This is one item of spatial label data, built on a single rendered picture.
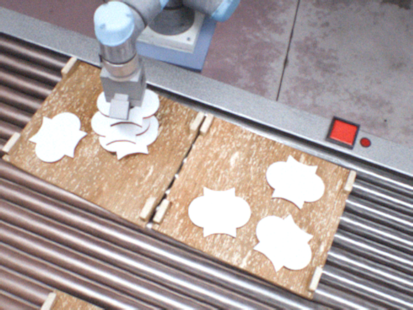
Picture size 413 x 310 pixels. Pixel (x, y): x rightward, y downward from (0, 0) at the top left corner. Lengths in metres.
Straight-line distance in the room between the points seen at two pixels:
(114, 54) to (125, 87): 0.12
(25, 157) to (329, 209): 0.77
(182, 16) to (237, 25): 1.28
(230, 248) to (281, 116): 0.41
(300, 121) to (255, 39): 1.38
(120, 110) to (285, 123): 0.48
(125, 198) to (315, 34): 1.81
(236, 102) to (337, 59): 1.40
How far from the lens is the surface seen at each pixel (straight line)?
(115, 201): 1.30
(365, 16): 3.03
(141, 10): 1.08
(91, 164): 1.35
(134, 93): 1.18
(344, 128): 1.45
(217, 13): 1.42
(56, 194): 1.35
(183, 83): 1.48
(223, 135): 1.37
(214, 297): 1.24
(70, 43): 1.59
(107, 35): 1.03
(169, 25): 1.56
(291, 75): 2.67
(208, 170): 1.32
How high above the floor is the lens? 2.13
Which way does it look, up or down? 63 degrees down
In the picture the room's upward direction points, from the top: 5 degrees clockwise
